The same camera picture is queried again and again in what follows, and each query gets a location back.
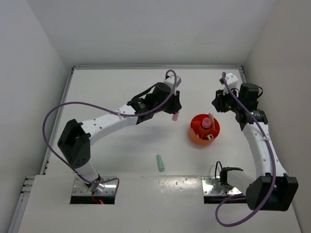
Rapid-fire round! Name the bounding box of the pink capped clear tube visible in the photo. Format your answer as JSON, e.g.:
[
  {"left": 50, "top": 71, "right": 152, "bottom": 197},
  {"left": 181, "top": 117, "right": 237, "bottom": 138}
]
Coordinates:
[{"left": 201, "top": 117, "right": 212, "bottom": 130}]

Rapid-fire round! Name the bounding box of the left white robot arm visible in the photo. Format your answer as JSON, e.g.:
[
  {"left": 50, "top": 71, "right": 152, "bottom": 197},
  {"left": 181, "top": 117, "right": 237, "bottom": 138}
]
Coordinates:
[{"left": 57, "top": 80, "right": 182, "bottom": 189}]

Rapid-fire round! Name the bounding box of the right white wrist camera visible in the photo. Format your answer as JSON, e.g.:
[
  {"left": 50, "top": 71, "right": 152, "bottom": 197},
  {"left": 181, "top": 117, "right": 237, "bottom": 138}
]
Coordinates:
[{"left": 219, "top": 72, "right": 238, "bottom": 95}]

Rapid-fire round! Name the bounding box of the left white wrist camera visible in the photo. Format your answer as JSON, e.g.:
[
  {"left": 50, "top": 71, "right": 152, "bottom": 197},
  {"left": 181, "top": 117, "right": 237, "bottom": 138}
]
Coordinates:
[{"left": 163, "top": 76, "right": 181, "bottom": 89}]

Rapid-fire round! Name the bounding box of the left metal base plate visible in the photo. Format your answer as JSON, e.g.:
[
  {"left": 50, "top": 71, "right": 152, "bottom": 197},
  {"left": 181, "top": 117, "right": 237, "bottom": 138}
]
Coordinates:
[{"left": 72, "top": 176, "right": 118, "bottom": 197}]

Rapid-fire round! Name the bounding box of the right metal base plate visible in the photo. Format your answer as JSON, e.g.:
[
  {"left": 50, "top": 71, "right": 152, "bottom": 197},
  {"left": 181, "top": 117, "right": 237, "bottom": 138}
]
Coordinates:
[{"left": 201, "top": 176, "right": 241, "bottom": 197}]

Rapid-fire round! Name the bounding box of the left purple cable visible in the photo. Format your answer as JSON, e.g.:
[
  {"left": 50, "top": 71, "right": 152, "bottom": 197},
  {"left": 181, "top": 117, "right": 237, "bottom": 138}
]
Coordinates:
[{"left": 42, "top": 70, "right": 178, "bottom": 189}]

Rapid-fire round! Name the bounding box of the pink correction tape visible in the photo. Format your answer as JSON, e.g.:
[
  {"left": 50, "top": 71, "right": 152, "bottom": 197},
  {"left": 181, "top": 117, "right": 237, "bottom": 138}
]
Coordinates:
[{"left": 172, "top": 112, "right": 179, "bottom": 121}]

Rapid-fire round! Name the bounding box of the aluminium table frame rail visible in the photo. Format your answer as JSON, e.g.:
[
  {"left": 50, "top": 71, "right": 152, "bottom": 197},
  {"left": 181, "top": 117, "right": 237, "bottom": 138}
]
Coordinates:
[{"left": 7, "top": 64, "right": 275, "bottom": 233}]

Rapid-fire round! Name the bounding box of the green correction tape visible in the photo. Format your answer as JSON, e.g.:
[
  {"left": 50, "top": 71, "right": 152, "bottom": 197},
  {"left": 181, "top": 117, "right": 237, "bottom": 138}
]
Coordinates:
[{"left": 156, "top": 154, "right": 165, "bottom": 172}]

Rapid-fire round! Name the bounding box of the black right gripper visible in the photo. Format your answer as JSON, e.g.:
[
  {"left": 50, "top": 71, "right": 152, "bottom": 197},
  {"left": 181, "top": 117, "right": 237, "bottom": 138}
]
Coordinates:
[{"left": 212, "top": 85, "right": 242, "bottom": 113}]

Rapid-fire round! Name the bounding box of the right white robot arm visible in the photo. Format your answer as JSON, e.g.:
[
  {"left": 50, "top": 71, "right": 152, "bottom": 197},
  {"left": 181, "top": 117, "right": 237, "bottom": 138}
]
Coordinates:
[{"left": 212, "top": 83, "right": 298, "bottom": 211}]

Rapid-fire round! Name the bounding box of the orange round desk organizer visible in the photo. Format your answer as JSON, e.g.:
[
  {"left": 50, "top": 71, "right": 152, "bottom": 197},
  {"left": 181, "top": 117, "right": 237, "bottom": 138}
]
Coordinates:
[{"left": 188, "top": 114, "right": 220, "bottom": 146}]

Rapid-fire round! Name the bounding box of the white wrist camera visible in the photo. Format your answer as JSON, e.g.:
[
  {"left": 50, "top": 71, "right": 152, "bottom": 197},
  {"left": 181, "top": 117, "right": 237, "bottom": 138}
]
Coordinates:
[
  {"left": 219, "top": 72, "right": 238, "bottom": 95},
  {"left": 163, "top": 76, "right": 181, "bottom": 89}
]

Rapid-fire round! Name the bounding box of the metal base plate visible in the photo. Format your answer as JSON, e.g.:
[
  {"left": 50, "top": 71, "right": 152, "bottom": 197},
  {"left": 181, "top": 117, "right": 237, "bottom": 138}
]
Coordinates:
[
  {"left": 201, "top": 176, "right": 241, "bottom": 197},
  {"left": 72, "top": 176, "right": 118, "bottom": 197}
]

